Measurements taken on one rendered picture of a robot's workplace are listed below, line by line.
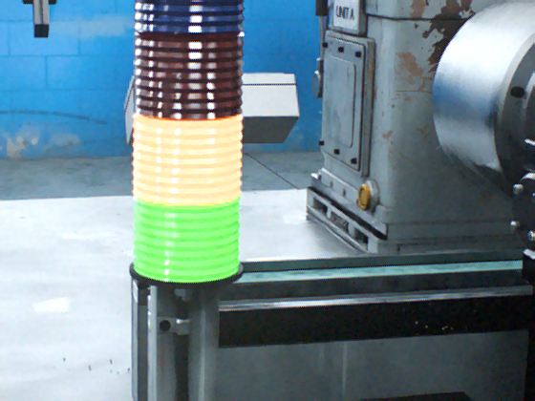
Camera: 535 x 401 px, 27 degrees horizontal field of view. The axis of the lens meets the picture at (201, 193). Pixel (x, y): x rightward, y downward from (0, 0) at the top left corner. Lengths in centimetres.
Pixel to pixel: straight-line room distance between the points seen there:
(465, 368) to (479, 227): 56
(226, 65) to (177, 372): 18
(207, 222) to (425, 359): 40
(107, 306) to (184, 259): 71
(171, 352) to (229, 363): 28
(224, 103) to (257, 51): 608
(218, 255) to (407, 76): 86
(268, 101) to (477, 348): 34
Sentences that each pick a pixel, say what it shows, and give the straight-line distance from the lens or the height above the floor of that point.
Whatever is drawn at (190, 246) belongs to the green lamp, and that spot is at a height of 105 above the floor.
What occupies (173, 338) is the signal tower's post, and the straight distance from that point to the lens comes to 62.
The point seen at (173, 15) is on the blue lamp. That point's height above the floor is 117.
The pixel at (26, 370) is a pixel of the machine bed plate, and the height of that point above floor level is 80.
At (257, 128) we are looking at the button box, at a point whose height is 103.
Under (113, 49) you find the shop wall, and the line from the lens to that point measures 648.
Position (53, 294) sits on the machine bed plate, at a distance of 134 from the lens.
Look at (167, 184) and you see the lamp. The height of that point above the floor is 109.
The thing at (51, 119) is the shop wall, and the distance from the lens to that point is 648.
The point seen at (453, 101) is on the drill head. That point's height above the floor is 104.
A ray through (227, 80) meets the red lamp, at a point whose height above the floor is 114.
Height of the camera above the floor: 121
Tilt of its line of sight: 12 degrees down
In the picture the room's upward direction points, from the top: 1 degrees clockwise
